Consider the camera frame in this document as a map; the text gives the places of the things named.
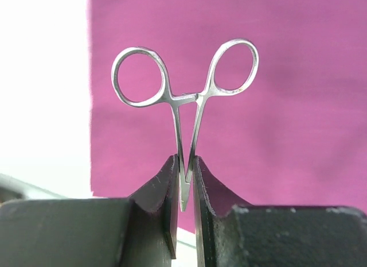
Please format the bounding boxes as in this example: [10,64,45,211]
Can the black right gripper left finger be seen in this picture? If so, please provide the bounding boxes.
[127,155,179,260]

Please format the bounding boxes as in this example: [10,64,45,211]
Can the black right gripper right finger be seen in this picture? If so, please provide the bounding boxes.
[193,156,252,266]

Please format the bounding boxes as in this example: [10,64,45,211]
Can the silver clamp forceps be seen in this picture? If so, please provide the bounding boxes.
[111,38,260,213]

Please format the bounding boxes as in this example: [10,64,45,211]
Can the purple surgical drape cloth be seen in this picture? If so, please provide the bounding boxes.
[87,0,367,236]

